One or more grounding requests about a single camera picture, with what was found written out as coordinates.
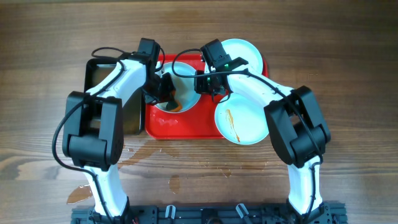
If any white plate with sauce smear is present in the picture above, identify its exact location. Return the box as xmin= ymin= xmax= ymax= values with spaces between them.
xmin=215 ymin=93 xmax=269 ymax=145

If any red plastic tray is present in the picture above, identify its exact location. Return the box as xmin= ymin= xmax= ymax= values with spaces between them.
xmin=144 ymin=54 xmax=269 ymax=140

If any orange green sponge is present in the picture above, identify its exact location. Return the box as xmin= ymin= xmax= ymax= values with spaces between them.
xmin=165 ymin=90 xmax=182 ymax=113

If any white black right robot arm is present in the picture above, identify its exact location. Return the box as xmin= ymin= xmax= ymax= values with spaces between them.
xmin=194 ymin=58 xmax=331 ymax=220

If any black water tray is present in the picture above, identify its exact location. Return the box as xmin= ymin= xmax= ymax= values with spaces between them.
xmin=84 ymin=58 xmax=145 ymax=135

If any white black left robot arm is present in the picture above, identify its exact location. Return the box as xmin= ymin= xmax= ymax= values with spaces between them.
xmin=55 ymin=51 xmax=173 ymax=223

